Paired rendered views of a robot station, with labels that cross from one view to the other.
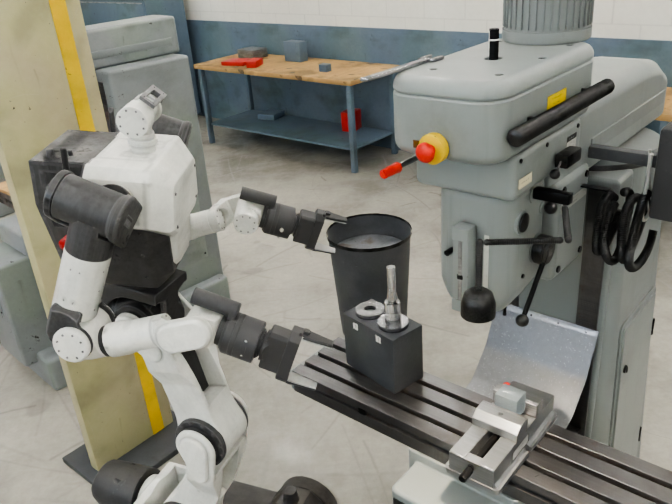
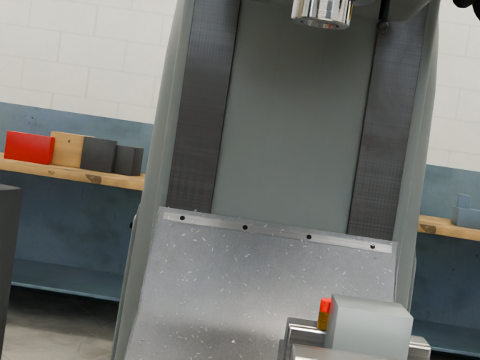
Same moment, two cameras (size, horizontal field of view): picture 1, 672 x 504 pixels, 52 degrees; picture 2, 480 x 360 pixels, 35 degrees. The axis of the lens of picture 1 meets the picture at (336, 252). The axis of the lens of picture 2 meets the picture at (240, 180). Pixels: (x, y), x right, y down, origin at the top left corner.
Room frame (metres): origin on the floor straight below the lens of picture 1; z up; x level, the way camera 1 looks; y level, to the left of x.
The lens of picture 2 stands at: (1.00, 0.07, 1.18)
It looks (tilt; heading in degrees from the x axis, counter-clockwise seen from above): 3 degrees down; 320
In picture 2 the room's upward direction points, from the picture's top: 8 degrees clockwise
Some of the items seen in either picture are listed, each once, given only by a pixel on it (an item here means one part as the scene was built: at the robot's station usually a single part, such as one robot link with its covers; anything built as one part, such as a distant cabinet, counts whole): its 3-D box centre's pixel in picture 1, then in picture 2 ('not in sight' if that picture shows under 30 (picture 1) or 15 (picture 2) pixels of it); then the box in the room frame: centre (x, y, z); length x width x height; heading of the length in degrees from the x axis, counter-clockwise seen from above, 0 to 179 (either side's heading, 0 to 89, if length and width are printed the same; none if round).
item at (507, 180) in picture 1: (500, 149); not in sight; (1.47, -0.39, 1.68); 0.34 x 0.24 x 0.10; 138
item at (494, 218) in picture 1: (489, 239); not in sight; (1.44, -0.36, 1.47); 0.21 x 0.19 x 0.32; 48
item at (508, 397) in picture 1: (510, 401); (365, 340); (1.39, -0.42, 1.03); 0.06 x 0.05 x 0.06; 49
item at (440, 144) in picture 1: (433, 148); not in sight; (1.27, -0.20, 1.76); 0.06 x 0.02 x 0.06; 48
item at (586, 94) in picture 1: (564, 109); not in sight; (1.37, -0.49, 1.79); 0.45 x 0.04 x 0.04; 138
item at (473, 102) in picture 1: (495, 94); not in sight; (1.45, -0.37, 1.81); 0.47 x 0.26 x 0.16; 138
